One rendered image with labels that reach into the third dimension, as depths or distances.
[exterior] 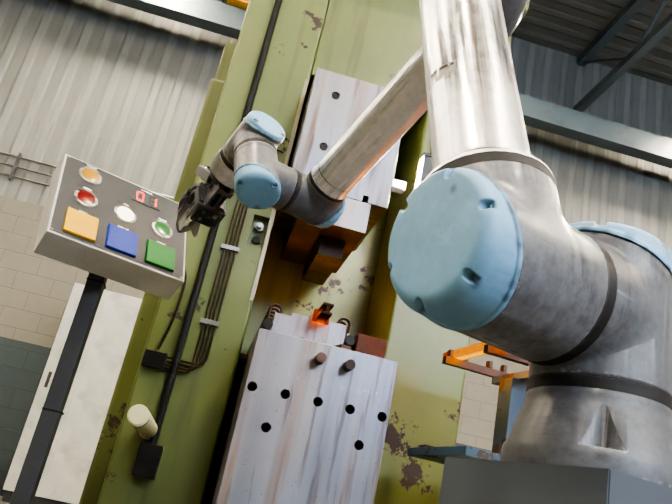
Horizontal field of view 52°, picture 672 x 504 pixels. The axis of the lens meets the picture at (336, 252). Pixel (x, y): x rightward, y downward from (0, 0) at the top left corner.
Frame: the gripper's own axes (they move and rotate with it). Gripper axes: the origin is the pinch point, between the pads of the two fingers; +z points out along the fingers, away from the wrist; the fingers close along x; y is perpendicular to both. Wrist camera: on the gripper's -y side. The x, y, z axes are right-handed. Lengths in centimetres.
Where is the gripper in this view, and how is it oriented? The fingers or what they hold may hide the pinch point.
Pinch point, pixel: (182, 226)
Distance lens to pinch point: 168.4
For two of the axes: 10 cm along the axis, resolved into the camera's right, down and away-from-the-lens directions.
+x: 7.8, 3.6, 5.1
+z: -6.1, 6.1, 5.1
